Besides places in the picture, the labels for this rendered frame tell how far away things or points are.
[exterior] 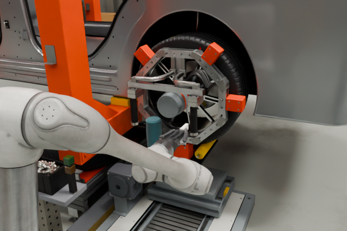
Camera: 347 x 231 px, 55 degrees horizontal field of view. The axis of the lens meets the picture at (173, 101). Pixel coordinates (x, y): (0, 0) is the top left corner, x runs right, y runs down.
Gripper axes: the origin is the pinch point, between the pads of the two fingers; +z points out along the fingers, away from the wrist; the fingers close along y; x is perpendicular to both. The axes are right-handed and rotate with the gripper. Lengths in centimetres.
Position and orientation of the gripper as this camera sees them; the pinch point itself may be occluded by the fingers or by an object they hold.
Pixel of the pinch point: (184, 129)
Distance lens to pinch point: 153.3
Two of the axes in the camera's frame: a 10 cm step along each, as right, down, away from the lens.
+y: 9.1, 1.2, -4.0
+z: 4.2, -3.2, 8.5
